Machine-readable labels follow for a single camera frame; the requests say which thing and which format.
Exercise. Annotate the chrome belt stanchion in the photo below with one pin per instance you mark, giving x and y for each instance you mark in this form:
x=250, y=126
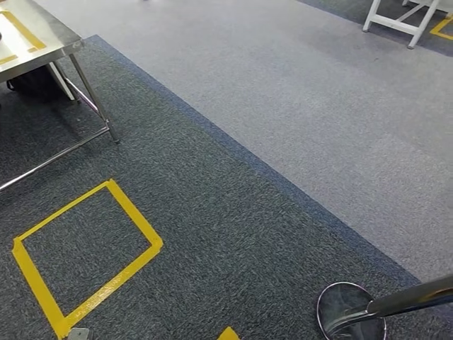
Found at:
x=350, y=312

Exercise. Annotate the yellow floor tape line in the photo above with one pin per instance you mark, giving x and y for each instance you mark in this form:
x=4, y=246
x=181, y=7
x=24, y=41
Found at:
x=38, y=291

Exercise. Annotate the white furniture leg frame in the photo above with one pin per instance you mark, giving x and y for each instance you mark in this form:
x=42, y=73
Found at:
x=389, y=22

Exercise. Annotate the steel-topped workbench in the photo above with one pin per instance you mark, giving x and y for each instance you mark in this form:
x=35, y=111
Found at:
x=35, y=28

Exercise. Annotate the large yellow tape rectangle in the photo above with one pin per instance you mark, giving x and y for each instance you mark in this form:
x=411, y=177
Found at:
x=25, y=30

